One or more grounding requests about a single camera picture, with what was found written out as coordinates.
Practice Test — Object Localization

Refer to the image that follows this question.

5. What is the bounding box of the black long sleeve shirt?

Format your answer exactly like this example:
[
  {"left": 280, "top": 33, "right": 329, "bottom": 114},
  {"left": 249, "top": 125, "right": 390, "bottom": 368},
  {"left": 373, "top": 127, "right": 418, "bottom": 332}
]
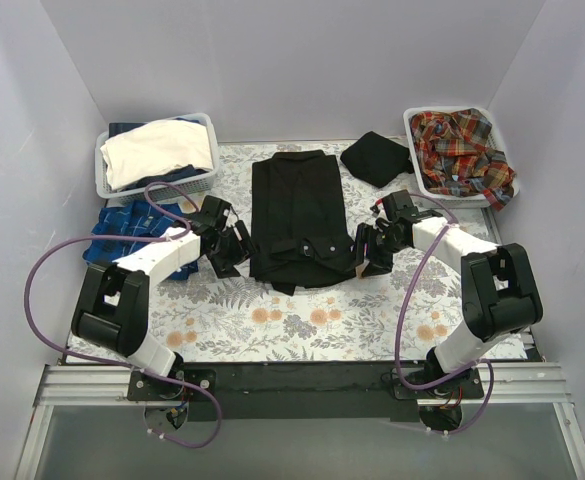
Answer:
[{"left": 250, "top": 150, "right": 356, "bottom": 295}]

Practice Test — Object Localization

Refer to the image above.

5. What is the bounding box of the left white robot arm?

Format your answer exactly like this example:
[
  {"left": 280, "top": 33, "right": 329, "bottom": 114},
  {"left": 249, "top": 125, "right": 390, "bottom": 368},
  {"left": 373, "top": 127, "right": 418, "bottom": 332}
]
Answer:
[{"left": 71, "top": 195, "right": 255, "bottom": 400}]

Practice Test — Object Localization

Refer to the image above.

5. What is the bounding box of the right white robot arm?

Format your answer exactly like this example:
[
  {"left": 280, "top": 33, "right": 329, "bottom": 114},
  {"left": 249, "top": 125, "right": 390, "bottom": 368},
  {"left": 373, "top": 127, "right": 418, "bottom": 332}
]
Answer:
[{"left": 354, "top": 190, "right": 543, "bottom": 398}]

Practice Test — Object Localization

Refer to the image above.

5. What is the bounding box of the floral patterned table mat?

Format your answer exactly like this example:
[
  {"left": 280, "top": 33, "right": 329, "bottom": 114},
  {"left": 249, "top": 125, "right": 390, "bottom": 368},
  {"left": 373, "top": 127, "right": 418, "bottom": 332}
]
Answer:
[{"left": 149, "top": 142, "right": 462, "bottom": 363}]

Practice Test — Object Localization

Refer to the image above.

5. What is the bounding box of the folded black shirt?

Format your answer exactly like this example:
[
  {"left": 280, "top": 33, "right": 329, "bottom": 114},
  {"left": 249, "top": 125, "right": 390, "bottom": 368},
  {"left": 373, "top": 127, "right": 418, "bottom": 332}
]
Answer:
[{"left": 340, "top": 131, "right": 414, "bottom": 188}]

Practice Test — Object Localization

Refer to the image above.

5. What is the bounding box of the blue plaid shirt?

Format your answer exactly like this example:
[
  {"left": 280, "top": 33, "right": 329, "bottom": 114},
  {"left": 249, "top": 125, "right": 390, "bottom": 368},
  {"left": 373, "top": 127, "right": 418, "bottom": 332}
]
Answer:
[{"left": 83, "top": 200, "right": 173, "bottom": 264}]

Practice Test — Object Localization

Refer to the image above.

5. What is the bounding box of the left white plastic basket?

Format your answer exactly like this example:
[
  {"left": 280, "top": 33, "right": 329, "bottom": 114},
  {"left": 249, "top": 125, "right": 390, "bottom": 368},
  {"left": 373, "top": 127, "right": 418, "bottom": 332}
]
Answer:
[{"left": 94, "top": 112, "right": 223, "bottom": 201}]

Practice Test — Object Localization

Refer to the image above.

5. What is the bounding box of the white plastic basket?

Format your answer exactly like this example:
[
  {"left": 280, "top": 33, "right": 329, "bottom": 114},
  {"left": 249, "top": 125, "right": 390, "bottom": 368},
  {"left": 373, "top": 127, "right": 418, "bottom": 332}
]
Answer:
[
  {"left": 94, "top": 112, "right": 223, "bottom": 201},
  {"left": 402, "top": 105, "right": 523, "bottom": 209}
]

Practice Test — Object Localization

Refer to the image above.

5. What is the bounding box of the red plaid shirt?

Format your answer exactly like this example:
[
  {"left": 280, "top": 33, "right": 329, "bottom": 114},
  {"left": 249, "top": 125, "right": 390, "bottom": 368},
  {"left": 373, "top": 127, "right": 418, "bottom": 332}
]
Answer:
[{"left": 409, "top": 108, "right": 517, "bottom": 211}]

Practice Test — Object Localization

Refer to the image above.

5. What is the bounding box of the cream white folded shirt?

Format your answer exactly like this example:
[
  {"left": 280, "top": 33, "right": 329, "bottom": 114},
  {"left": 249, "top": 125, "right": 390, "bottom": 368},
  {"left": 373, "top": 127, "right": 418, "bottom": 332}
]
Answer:
[{"left": 100, "top": 118, "right": 214, "bottom": 190}]

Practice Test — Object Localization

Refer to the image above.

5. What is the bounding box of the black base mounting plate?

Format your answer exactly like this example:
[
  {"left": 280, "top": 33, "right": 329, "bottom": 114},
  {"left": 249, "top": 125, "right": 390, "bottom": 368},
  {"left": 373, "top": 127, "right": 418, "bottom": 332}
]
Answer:
[{"left": 126, "top": 360, "right": 488, "bottom": 421}]

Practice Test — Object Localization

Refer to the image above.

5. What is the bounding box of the right white plastic basket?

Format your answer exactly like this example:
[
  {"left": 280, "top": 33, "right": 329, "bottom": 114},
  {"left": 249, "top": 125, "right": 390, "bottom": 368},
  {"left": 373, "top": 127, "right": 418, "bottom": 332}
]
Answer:
[{"left": 402, "top": 105, "right": 523, "bottom": 209}]

